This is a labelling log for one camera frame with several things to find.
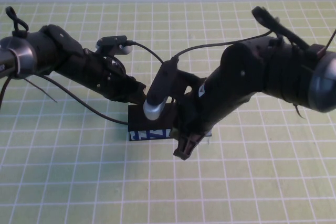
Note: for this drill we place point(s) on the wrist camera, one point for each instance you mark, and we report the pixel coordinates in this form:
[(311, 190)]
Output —
[(157, 90), (113, 41)]

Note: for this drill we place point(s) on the black printed glasses case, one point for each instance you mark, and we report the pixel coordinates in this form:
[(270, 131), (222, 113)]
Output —
[(136, 119)]

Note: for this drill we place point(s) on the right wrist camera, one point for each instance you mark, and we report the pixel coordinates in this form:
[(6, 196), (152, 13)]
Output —
[(157, 90)]

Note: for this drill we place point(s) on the camera black bracket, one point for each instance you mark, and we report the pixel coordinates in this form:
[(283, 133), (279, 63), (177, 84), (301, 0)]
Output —
[(189, 75), (105, 51)]

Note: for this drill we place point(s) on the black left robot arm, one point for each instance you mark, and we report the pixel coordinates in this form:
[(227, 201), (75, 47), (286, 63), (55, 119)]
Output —
[(47, 51)]

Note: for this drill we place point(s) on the left camera black bracket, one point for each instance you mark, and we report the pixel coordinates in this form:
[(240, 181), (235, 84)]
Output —
[(105, 51)]

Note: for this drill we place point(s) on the black zip tie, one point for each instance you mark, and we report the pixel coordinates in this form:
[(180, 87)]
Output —
[(40, 89), (299, 111), (330, 41)]

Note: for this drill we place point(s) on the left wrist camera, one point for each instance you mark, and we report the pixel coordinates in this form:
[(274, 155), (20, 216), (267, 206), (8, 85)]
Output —
[(113, 41)]

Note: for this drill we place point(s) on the right camera black bracket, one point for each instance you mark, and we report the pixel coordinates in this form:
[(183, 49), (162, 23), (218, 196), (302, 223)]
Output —
[(189, 75)]

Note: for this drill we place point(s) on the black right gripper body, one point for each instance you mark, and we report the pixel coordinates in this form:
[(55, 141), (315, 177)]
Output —
[(194, 108)]

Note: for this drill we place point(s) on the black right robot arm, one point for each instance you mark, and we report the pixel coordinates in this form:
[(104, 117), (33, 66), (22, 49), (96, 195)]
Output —
[(262, 72)]

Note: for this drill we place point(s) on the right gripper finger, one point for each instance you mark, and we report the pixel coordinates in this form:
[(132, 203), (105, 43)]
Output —
[(187, 149)]

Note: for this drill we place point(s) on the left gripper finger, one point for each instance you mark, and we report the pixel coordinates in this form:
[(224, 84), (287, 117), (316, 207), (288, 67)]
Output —
[(138, 85), (131, 98)]

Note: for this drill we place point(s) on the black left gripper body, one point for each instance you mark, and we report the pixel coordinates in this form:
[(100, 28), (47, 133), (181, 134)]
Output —
[(115, 82)]

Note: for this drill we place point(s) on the green white grid tablecloth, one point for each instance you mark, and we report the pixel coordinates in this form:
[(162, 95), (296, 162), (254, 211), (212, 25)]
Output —
[(78, 182)]

